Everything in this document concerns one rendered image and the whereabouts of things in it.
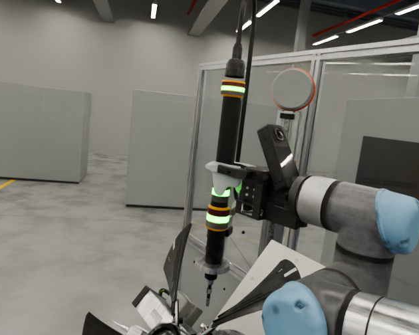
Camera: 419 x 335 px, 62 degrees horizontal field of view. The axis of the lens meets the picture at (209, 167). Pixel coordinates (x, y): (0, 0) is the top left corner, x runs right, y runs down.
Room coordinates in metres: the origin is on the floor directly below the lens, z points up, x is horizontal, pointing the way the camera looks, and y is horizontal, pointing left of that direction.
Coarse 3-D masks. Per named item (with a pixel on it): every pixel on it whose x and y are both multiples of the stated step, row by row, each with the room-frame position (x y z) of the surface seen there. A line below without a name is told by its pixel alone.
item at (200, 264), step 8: (232, 216) 0.70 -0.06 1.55; (224, 240) 0.67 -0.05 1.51; (224, 248) 0.67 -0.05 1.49; (200, 256) 0.68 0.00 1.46; (224, 256) 0.68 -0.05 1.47; (200, 264) 0.64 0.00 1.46; (208, 264) 0.64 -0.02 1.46; (224, 264) 0.65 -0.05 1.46; (208, 272) 0.62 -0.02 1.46; (216, 272) 0.62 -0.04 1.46; (224, 272) 0.63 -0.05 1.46
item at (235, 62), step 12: (240, 48) 0.65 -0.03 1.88; (228, 60) 0.65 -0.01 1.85; (240, 60) 0.65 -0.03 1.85; (228, 72) 0.64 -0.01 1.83; (240, 72) 0.64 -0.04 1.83; (216, 240) 0.64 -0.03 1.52; (216, 252) 0.64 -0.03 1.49; (216, 264) 0.64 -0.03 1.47; (204, 276) 0.66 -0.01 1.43; (216, 276) 0.65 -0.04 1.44
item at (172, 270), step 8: (184, 232) 0.98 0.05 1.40; (176, 240) 1.02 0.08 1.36; (184, 240) 0.94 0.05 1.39; (176, 248) 0.98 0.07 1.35; (184, 248) 0.92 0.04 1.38; (168, 256) 1.04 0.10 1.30; (176, 256) 0.95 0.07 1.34; (168, 264) 1.02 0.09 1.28; (176, 264) 0.92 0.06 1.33; (168, 272) 1.01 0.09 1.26; (176, 272) 0.89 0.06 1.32; (168, 280) 0.99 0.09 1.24; (176, 280) 0.86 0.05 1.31; (176, 288) 0.84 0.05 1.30; (176, 296) 0.83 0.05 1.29
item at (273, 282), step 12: (288, 264) 0.80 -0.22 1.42; (276, 276) 0.77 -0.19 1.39; (288, 276) 0.73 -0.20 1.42; (300, 276) 0.71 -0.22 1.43; (264, 288) 0.74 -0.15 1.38; (276, 288) 0.71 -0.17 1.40; (240, 300) 0.80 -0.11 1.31; (252, 300) 0.71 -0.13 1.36; (264, 300) 0.68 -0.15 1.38; (228, 312) 0.73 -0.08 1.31; (240, 312) 0.69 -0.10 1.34; (252, 312) 0.67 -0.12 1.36; (216, 324) 0.70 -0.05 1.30
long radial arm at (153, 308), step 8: (144, 296) 1.09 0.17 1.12; (152, 296) 1.07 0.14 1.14; (144, 304) 1.06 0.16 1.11; (152, 304) 1.04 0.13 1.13; (160, 304) 1.02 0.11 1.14; (144, 312) 1.03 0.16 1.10; (152, 312) 1.02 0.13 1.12; (160, 312) 1.00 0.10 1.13; (168, 312) 0.98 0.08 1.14; (152, 320) 0.99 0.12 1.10; (160, 320) 0.97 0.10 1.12; (168, 320) 0.96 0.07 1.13; (184, 328) 0.92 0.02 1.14; (192, 328) 1.02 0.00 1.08
